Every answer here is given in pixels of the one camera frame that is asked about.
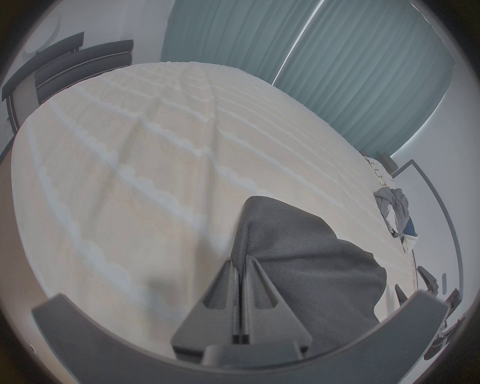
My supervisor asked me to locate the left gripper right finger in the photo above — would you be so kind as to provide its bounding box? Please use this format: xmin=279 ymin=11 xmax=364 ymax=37
xmin=242 ymin=256 xmax=313 ymax=355

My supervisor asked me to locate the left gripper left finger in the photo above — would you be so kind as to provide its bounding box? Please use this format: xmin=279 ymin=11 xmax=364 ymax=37
xmin=171 ymin=259 xmax=241 ymax=355

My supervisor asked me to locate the black T-shirt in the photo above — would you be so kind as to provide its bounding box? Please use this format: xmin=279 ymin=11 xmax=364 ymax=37
xmin=230 ymin=196 xmax=388 ymax=338

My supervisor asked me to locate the pile of clothes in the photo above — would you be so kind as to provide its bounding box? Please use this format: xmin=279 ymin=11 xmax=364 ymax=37
xmin=373 ymin=187 xmax=420 ymax=251

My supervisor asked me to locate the white printed pillow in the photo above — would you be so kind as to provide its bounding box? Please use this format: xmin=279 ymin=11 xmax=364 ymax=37
xmin=365 ymin=157 xmax=395 ymax=188

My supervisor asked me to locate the grey bedside table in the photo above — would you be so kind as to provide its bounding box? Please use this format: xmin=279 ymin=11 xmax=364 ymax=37
xmin=377 ymin=150 xmax=397 ymax=172

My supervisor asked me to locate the bed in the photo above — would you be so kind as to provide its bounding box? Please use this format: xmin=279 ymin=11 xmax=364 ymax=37
xmin=10 ymin=62 xmax=463 ymax=355

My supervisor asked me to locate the blue-green curtain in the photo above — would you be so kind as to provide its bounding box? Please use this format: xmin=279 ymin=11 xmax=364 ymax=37
xmin=160 ymin=0 xmax=324 ymax=85
xmin=274 ymin=0 xmax=456 ymax=150

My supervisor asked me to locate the black chest of drawers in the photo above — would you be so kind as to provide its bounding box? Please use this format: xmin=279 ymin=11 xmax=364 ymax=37
xmin=34 ymin=39 xmax=134 ymax=106

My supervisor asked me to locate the round mirror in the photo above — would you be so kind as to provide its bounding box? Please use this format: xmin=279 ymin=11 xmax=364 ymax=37
xmin=24 ymin=11 xmax=62 ymax=54

